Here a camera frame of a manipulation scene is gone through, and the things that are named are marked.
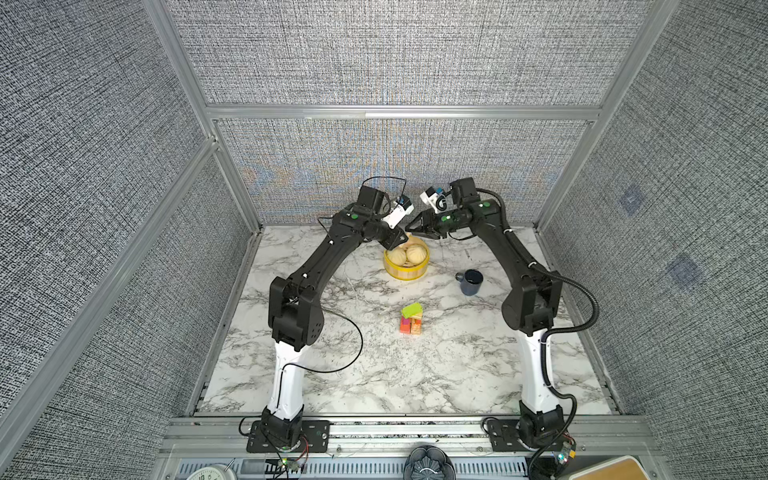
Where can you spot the left steamed bun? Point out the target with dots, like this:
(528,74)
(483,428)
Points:
(398,256)

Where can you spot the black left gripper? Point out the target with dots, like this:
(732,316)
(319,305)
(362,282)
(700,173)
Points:
(393,236)

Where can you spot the orange wood block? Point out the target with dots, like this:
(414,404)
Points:
(405,325)

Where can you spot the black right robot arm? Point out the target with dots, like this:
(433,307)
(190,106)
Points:
(530,307)

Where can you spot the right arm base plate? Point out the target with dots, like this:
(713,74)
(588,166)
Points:
(504,435)

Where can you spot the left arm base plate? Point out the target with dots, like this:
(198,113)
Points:
(288,436)

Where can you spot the right steamed bun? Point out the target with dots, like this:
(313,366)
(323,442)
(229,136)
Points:
(416,254)

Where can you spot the aluminium front rail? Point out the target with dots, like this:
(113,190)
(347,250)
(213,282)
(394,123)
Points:
(352,436)

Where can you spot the wooden board corner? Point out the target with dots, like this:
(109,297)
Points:
(619,468)

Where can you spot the steamed bun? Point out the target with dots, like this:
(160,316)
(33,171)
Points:
(416,254)
(398,256)

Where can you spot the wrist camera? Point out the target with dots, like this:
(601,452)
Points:
(403,207)
(434,198)

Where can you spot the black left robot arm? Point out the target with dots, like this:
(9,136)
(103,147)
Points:
(295,313)

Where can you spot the yellow bamboo steamer basket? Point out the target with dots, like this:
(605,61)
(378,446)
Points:
(408,272)

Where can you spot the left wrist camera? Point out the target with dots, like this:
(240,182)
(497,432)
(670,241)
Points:
(403,207)

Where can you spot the green wood block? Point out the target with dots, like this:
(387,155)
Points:
(414,310)

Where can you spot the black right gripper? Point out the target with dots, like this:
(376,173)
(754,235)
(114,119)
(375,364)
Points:
(429,222)

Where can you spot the plain natural wood block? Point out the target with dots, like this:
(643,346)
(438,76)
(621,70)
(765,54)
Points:
(415,326)

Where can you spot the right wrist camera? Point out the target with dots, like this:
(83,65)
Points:
(434,198)

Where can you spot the black round knob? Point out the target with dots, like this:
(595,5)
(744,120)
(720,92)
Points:
(428,463)

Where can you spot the dark blue mug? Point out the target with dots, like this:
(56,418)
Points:
(470,281)

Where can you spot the white clock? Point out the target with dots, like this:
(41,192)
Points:
(213,472)

